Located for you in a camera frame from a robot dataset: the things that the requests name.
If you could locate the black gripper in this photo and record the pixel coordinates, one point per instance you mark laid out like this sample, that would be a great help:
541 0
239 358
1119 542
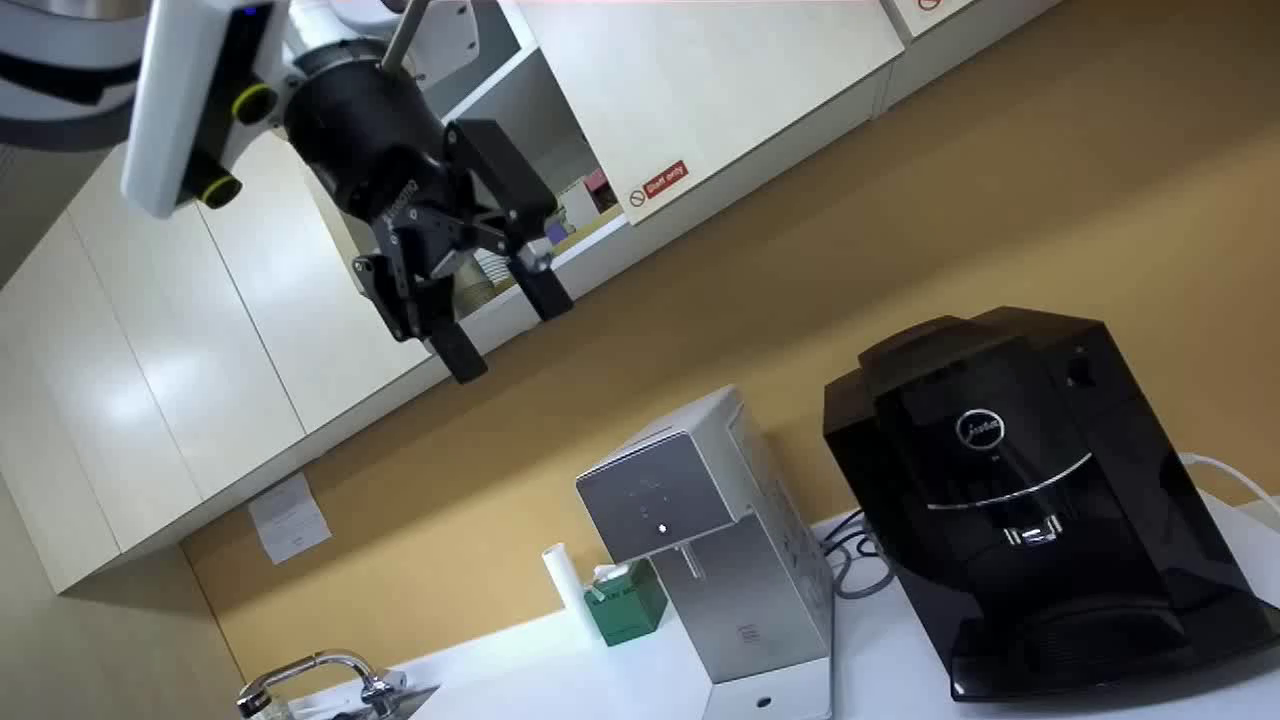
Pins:
361 135

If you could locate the wide cream cabinet door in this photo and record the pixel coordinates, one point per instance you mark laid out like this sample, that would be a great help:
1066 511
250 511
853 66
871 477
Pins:
722 66

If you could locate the purple box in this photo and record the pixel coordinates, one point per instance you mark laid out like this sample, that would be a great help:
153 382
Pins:
559 235

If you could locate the white green box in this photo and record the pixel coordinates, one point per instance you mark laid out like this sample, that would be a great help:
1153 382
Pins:
576 205

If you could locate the dark red white box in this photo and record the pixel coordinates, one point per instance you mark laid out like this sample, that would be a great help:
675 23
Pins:
602 195

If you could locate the red white label sticker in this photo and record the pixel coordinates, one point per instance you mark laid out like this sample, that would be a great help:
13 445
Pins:
665 176

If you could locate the silver water dispenser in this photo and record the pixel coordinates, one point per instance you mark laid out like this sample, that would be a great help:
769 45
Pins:
746 600

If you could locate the chrome sink faucet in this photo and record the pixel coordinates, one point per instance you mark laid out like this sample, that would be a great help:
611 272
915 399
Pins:
387 697

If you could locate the black Jura coffee machine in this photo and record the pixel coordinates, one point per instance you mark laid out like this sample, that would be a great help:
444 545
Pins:
1043 532

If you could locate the cream wall cabinet carcass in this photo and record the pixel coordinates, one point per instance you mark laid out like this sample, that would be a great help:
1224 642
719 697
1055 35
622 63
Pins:
787 147

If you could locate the white paper wall note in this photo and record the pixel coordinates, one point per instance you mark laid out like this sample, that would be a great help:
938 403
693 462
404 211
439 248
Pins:
289 523

